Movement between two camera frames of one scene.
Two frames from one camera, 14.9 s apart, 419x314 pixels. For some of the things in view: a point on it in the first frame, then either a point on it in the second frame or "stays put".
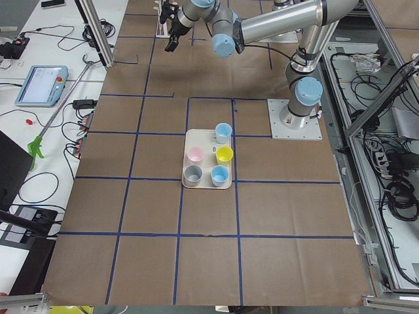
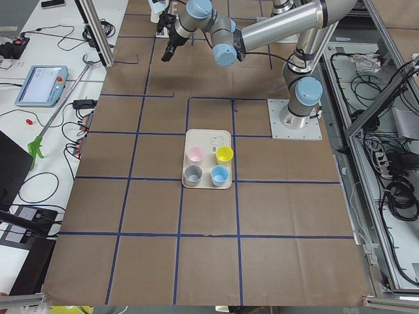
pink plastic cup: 196,155 stays put
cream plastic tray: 207,163 stays put
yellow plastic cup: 224,155 stays put
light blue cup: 223,132 -> 158,7
